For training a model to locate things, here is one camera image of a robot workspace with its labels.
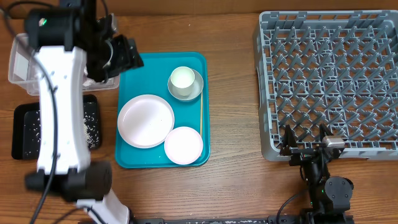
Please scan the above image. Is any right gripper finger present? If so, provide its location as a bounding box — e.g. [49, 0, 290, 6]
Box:
[279, 125, 298, 155]
[319, 123, 333, 146]

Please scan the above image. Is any large white plate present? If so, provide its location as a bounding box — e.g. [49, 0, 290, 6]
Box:
[118, 95, 175, 149]

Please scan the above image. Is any small white plate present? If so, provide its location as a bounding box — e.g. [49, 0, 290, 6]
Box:
[164, 126, 203, 165]

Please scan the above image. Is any white napkin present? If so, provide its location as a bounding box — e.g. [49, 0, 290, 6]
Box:
[83, 68, 106, 91]

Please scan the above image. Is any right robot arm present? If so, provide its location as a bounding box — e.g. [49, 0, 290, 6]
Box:
[276, 124, 354, 224]

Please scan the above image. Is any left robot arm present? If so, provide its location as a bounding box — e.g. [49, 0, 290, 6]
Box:
[24, 1, 144, 223]

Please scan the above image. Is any grey dishwasher rack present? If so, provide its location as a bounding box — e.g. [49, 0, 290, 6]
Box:
[253, 10, 397, 161]

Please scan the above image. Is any teal serving tray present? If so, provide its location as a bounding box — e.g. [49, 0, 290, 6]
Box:
[114, 52, 210, 169]

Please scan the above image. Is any white paper cup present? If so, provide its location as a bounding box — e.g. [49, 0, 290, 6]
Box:
[170, 67, 195, 96]

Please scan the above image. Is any grey shallow bowl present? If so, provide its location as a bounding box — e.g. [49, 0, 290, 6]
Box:
[168, 69, 204, 101]

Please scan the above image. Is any clear plastic storage bin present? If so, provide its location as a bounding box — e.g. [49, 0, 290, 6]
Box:
[8, 39, 120, 96]

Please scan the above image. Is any wooden chopstick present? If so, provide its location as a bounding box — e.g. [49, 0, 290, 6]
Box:
[200, 92, 203, 138]

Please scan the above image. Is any black rectangular tray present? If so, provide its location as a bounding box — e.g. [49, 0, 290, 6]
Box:
[11, 95, 102, 160]

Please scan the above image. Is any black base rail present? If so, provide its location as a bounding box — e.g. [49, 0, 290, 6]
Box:
[132, 215, 355, 224]

